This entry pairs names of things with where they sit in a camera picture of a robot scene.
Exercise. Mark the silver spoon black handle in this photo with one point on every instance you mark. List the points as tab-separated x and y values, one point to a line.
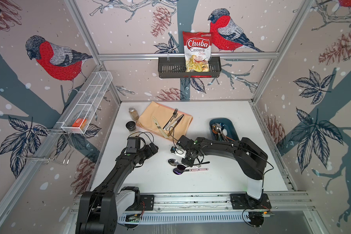
220	132

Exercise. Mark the purple spoon pink handle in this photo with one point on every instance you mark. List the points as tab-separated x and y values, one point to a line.
179	172

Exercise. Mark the wire hook rack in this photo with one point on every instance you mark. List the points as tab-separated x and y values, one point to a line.
49	145

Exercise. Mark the clear wire wall shelf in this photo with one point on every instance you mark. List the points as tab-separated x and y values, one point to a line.
88	102

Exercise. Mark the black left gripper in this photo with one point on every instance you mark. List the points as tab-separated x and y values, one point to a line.
149	152

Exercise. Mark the brown spice jar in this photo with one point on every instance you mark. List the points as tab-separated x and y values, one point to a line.
133	114

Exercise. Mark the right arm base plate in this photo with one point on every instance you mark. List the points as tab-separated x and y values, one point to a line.
242	201

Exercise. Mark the silver spoon green handle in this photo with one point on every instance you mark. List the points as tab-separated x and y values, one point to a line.
216	132

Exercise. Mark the gold cream handled knife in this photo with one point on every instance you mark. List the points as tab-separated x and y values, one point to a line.
159	127

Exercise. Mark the black wall basket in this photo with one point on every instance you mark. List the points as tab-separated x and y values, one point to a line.
175	67

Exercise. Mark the silver fork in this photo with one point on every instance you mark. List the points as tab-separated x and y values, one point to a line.
174	115

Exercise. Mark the purple metallic spoon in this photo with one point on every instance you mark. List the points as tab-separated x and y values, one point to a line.
190	167

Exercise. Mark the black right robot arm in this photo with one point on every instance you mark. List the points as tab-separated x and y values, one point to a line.
251	158

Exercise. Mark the peach cloth napkin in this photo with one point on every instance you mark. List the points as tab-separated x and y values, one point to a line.
163	113

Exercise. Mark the red Chuba chips bag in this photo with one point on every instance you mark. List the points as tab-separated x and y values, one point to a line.
197	51

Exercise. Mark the teal plastic storage box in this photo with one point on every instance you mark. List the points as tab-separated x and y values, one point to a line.
227	127

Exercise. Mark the small red box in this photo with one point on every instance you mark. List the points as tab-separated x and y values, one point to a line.
79	123

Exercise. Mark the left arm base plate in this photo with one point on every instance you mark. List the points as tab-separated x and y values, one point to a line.
144	202

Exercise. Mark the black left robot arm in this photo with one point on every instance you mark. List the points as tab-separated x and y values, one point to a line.
100	209

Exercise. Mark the black round lid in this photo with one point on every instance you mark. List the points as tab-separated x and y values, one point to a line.
131	126

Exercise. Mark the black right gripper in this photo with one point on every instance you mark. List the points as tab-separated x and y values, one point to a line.
186	164

